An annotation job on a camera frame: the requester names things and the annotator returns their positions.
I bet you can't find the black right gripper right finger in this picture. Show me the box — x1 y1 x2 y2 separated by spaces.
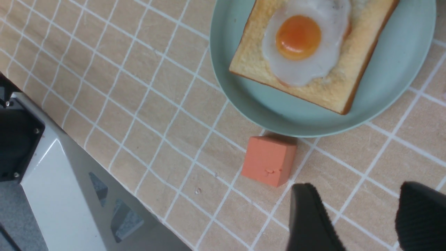
395 181 446 251

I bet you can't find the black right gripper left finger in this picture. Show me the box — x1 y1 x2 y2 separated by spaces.
286 183 346 251

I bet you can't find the toast slice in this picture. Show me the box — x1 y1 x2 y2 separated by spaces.
229 0 398 115

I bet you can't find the fried egg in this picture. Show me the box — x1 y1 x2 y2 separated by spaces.
261 0 352 87

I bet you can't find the pink cube block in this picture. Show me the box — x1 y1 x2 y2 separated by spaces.
241 136 298 188

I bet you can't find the mint green front plate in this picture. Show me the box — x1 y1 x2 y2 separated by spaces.
210 0 437 138

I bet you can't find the checkered orange tablecloth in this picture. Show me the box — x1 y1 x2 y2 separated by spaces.
1 0 445 251

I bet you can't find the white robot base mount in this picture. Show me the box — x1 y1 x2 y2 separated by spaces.
1 75 190 251

